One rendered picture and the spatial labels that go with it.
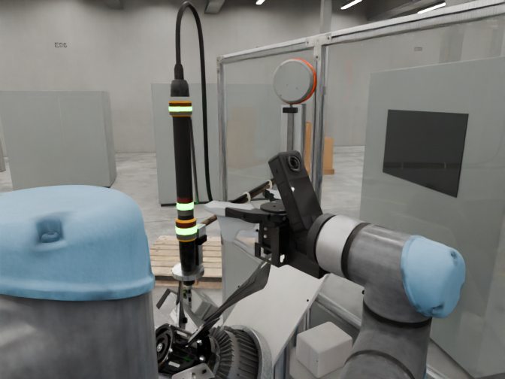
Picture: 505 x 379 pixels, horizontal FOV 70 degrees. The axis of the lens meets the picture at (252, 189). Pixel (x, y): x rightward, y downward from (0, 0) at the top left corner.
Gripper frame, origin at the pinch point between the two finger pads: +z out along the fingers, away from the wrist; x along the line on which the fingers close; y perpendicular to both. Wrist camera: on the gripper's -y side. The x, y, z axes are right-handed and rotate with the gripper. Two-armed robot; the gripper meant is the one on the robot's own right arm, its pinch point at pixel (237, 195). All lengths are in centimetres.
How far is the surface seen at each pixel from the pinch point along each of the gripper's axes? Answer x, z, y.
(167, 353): -3.9, 22.1, 42.6
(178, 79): -1.0, 16.2, -19.6
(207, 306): 23, 46, 52
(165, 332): -1, 29, 42
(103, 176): 205, 698, 140
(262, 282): 11.4, 5.7, 22.7
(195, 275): -0.8, 13.4, 20.0
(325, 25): 825, 643, -210
